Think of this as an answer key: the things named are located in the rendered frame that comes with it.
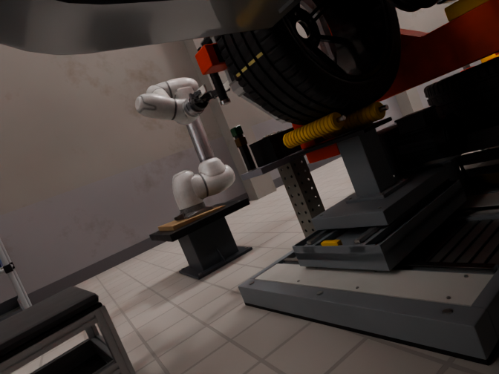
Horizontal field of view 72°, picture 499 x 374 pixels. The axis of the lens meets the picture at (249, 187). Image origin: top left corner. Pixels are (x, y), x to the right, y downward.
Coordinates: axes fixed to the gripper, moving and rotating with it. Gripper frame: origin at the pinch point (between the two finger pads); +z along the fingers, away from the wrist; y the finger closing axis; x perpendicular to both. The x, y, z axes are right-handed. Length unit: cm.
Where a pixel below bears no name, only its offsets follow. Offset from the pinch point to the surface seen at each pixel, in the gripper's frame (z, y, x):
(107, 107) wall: -269, -40, 79
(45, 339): 21, 87, -53
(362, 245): 53, 13, -66
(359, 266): 50, 13, -73
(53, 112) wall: -274, 11, 88
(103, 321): 20, 75, -57
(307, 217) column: -8, -25, -69
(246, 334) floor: 20, 40, -83
